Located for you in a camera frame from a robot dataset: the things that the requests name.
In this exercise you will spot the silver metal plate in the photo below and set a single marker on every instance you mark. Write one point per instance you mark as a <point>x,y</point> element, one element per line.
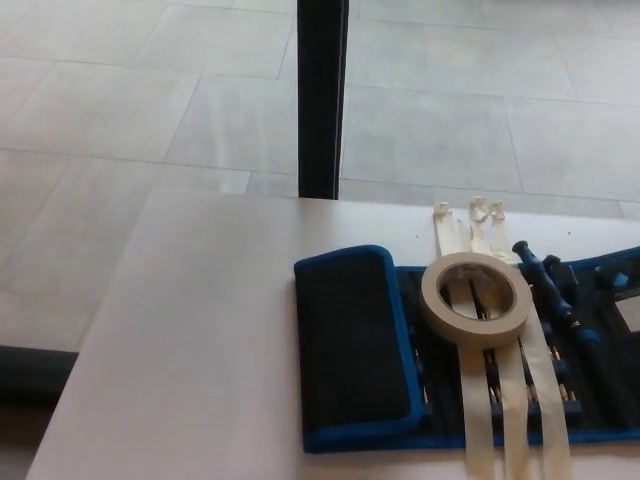
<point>627,315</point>

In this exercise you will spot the beige masking tape roll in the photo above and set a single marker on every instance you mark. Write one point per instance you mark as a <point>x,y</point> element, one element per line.
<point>440,315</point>

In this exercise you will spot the black vertical post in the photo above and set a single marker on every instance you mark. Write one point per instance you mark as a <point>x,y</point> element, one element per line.
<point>322,100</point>

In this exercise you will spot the black tool piece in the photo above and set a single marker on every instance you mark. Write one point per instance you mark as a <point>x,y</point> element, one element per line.
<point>559,272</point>

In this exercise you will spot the black toolkit case blue trim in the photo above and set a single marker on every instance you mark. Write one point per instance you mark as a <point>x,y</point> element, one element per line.
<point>350,330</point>

